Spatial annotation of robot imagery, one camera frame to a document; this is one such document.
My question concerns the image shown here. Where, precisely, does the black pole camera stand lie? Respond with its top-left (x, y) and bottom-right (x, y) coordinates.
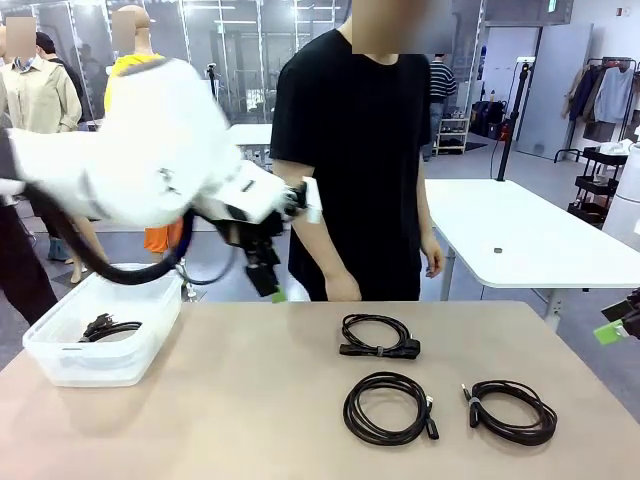
top-left (492, 56), bottom-right (537, 182)

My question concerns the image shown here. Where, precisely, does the person's right hand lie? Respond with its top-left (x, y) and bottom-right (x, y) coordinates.
top-left (323, 268), bottom-right (363, 303)

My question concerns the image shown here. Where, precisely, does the person in dark trousers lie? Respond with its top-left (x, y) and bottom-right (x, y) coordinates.
top-left (0, 197), bottom-right (59, 326)

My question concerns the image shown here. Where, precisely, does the clothes rack with garments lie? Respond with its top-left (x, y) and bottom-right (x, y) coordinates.
top-left (553, 56), bottom-right (640, 164)

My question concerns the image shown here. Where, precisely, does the black power cable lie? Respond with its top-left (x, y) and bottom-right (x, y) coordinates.
top-left (77, 312), bottom-right (145, 344)
top-left (338, 312), bottom-right (422, 360)

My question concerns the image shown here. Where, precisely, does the mannequin in yellow hoodie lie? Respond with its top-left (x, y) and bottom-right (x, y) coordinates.
top-left (103, 4), bottom-right (199, 301)

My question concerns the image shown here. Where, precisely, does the person's left forearm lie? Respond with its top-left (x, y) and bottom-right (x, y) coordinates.
top-left (418, 199), bottom-right (442, 247)

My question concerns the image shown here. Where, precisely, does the mannequin in beige shirt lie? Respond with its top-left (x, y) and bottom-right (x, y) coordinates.
top-left (0, 14), bottom-right (84, 135)

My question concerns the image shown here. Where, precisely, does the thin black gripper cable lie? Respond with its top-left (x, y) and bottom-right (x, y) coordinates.
top-left (173, 243), bottom-right (247, 287)

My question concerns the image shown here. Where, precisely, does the translucent white plastic bin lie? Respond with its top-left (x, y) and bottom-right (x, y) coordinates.
top-left (22, 262), bottom-right (184, 389)

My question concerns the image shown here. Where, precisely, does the person's left hand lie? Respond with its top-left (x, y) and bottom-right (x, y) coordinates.
top-left (421, 237), bottom-right (447, 279)

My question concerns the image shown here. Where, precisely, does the low shoe rack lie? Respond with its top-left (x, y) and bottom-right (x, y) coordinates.
top-left (433, 117), bottom-right (471, 155)

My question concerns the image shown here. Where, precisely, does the white desk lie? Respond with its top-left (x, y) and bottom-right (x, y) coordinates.
top-left (227, 123), bottom-right (275, 161)

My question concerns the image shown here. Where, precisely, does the person in black cap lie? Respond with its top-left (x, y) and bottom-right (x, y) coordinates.
top-left (34, 30), bottom-right (87, 121)

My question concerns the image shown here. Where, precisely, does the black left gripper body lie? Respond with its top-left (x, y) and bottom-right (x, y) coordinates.
top-left (218, 213), bottom-right (287, 269)

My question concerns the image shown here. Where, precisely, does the tripod with camera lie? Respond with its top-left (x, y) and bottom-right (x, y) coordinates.
top-left (205, 62), bottom-right (221, 109)

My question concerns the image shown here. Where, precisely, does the black luggage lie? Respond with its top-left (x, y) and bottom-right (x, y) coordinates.
top-left (471, 98), bottom-right (506, 140)

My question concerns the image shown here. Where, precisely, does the black braided USB cable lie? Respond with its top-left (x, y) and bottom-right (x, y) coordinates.
top-left (342, 370), bottom-right (441, 445)
top-left (459, 379), bottom-right (559, 447)

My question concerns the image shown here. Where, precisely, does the black arm cable sleeve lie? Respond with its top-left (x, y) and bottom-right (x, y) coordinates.
top-left (22, 179), bottom-right (199, 286)

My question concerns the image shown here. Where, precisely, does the person in striped shirt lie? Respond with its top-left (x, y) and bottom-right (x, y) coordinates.
top-left (422, 51), bottom-right (459, 162)

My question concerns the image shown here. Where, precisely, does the white table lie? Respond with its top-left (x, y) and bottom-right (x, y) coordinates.
top-left (423, 178), bottom-right (640, 331)

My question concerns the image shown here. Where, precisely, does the person's right forearm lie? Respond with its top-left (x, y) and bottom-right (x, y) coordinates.
top-left (288, 214), bottom-right (354, 281)

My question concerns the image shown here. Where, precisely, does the person in black t-shirt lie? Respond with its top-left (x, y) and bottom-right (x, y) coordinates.
top-left (269, 0), bottom-right (454, 302)

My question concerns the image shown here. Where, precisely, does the black trolley cart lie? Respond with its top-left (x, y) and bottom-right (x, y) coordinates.
top-left (568, 144), bottom-right (630, 229)

